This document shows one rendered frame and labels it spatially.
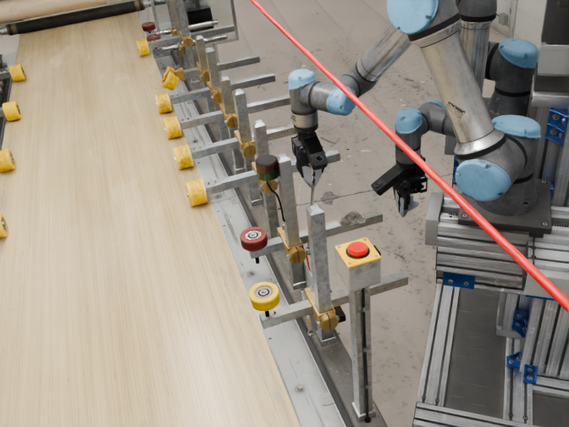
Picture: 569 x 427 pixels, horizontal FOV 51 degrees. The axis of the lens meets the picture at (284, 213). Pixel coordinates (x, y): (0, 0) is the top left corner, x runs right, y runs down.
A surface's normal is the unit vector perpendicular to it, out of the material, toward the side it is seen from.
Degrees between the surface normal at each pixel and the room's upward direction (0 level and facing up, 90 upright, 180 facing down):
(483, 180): 97
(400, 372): 0
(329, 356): 0
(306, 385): 0
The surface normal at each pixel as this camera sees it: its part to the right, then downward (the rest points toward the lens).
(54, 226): -0.10, -0.80
